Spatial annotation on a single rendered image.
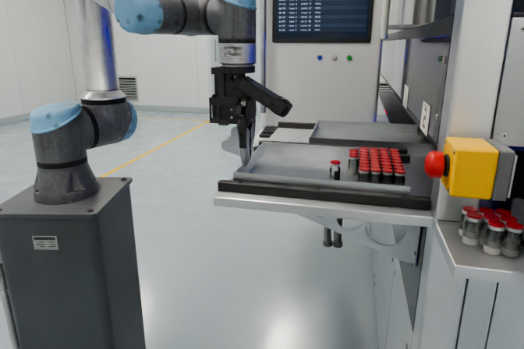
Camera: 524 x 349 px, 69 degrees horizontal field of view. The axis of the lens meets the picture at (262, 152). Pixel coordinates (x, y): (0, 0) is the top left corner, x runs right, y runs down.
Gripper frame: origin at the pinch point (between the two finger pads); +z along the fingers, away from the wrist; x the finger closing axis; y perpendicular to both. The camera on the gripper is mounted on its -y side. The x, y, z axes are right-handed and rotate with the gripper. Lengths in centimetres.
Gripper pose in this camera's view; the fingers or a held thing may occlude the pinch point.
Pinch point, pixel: (248, 160)
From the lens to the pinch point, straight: 83.0
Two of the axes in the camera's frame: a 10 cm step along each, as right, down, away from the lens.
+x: -2.3, 2.7, -9.3
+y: -9.7, -0.7, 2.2
